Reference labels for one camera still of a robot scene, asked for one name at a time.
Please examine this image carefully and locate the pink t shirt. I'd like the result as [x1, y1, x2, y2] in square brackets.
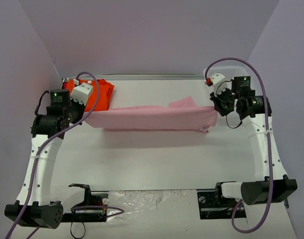
[86, 96, 218, 132]

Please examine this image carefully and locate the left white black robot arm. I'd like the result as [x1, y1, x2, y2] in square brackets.
[4, 85, 93, 229]

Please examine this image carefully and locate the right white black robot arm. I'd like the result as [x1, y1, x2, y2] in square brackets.
[205, 73, 298, 206]

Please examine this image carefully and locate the white plastic basket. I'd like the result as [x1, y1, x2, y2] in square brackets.
[206, 66, 249, 80]

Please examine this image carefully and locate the folded orange t shirt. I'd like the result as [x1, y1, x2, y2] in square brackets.
[76, 79, 114, 112]

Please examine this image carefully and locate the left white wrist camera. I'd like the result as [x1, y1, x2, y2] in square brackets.
[70, 83, 93, 106]

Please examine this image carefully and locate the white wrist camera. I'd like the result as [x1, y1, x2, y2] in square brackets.
[210, 73, 226, 87]
[70, 83, 93, 106]

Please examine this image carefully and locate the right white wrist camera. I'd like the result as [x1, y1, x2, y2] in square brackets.
[210, 73, 226, 87]

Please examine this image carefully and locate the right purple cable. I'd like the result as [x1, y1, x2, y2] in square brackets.
[203, 57, 275, 234]

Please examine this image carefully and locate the purple cable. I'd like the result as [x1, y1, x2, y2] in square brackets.
[203, 57, 275, 234]
[4, 72, 125, 239]

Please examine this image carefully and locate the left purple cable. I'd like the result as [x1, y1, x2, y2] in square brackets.
[4, 72, 125, 239]

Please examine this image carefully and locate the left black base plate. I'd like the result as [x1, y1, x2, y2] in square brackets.
[61, 191, 109, 223]

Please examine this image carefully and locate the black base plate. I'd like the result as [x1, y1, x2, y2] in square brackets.
[61, 191, 109, 223]
[197, 189, 237, 220]

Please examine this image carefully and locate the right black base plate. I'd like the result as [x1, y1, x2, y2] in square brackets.
[197, 189, 237, 220]

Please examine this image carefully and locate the thin black cable loop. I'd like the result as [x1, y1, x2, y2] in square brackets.
[70, 219, 86, 238]

